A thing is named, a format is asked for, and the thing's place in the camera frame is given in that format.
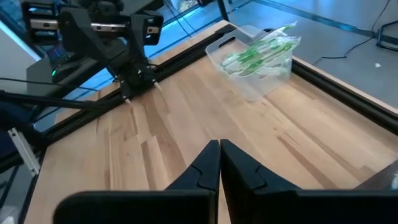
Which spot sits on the grey translucent plastic bin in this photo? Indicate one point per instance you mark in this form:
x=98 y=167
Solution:
x=379 y=179

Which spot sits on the black computer mouse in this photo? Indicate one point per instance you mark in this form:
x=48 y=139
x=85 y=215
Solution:
x=63 y=70

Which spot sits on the silver metal bracket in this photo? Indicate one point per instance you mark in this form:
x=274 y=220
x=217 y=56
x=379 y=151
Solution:
x=25 y=149

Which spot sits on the clear plastic bin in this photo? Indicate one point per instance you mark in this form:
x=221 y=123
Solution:
x=264 y=84

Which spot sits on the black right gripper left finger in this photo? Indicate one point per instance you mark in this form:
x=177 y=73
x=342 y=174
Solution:
x=192 y=205

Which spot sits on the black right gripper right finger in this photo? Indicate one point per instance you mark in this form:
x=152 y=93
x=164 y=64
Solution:
x=255 y=202

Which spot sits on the white paper scrap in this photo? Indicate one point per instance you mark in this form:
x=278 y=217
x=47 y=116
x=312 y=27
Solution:
x=377 y=65

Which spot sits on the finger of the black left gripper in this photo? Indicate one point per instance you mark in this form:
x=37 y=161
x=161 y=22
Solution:
x=140 y=53
x=93 y=43

